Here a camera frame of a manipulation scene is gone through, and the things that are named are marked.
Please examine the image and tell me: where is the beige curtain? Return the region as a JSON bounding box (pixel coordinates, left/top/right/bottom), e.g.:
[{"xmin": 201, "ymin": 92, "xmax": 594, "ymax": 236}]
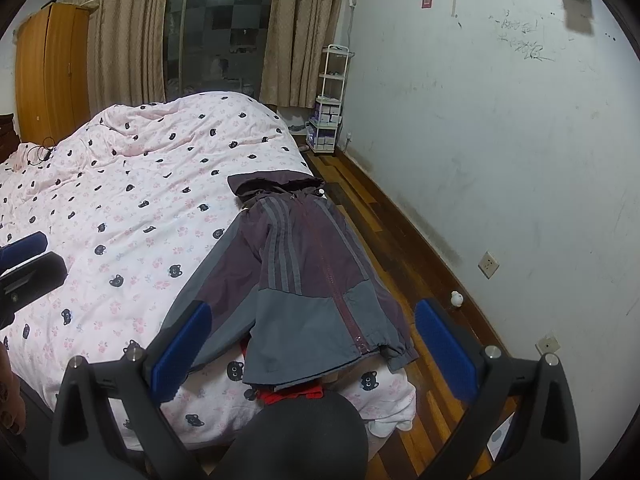
[
  {"xmin": 259, "ymin": 0, "xmax": 361, "ymax": 111},
  {"xmin": 64, "ymin": 0, "xmax": 176, "ymax": 111}
]

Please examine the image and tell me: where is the white shelf cart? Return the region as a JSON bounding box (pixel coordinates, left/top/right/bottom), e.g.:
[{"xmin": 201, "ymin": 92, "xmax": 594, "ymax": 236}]
[{"xmin": 305, "ymin": 45, "xmax": 357, "ymax": 153}]

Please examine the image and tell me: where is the white wall socket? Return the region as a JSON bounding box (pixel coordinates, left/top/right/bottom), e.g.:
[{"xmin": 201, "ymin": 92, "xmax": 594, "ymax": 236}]
[
  {"xmin": 536, "ymin": 334, "xmax": 562, "ymax": 358},
  {"xmin": 477, "ymin": 251, "xmax": 502, "ymax": 279}
]

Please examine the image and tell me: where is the black cable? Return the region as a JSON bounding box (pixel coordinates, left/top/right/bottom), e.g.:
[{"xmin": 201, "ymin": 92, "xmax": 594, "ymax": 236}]
[{"xmin": 25, "ymin": 137, "xmax": 58, "ymax": 166}]

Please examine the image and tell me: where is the purple and grey hooded jacket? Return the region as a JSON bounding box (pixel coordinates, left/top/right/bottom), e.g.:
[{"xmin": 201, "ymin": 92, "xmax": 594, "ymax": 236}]
[{"xmin": 160, "ymin": 171, "xmax": 420, "ymax": 388}]

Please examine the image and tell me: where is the pink cat print quilt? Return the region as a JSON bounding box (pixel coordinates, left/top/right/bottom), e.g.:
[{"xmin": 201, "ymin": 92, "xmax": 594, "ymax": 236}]
[{"xmin": 0, "ymin": 91, "xmax": 418, "ymax": 453}]

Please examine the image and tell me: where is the stack of white boxes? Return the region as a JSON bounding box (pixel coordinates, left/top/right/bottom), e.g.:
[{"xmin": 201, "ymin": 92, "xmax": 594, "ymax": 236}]
[{"xmin": 306, "ymin": 100, "xmax": 344, "ymax": 151}]

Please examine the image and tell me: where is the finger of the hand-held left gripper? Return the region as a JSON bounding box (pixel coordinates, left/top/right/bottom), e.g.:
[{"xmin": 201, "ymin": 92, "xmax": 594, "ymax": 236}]
[
  {"xmin": 0, "ymin": 252, "xmax": 68, "ymax": 311},
  {"xmin": 0, "ymin": 231, "xmax": 49, "ymax": 275}
]

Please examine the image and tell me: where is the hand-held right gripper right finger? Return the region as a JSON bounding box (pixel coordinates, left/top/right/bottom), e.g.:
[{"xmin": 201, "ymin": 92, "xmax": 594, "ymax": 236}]
[{"xmin": 415, "ymin": 299, "xmax": 581, "ymax": 480}]

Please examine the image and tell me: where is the orange wooden wardrobe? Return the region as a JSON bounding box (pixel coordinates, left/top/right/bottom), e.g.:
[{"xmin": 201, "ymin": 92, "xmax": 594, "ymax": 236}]
[{"xmin": 14, "ymin": 1, "xmax": 101, "ymax": 143}]

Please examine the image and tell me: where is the dark wooden headboard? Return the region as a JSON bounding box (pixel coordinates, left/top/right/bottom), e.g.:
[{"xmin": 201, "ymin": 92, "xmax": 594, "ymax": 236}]
[{"xmin": 0, "ymin": 112, "xmax": 21, "ymax": 166}]

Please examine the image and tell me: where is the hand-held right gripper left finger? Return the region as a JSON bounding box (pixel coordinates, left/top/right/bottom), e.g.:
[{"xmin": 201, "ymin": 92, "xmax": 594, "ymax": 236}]
[{"xmin": 48, "ymin": 300, "xmax": 213, "ymax": 480}]

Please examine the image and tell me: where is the red printed garment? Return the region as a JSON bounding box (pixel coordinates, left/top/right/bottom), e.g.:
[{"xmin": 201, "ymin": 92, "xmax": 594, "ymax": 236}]
[{"xmin": 250, "ymin": 380, "xmax": 326, "ymax": 407}]

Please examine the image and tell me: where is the person's left hand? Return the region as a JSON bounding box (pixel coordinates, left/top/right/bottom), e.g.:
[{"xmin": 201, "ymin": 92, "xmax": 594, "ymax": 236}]
[{"xmin": 0, "ymin": 347, "xmax": 27, "ymax": 433}]

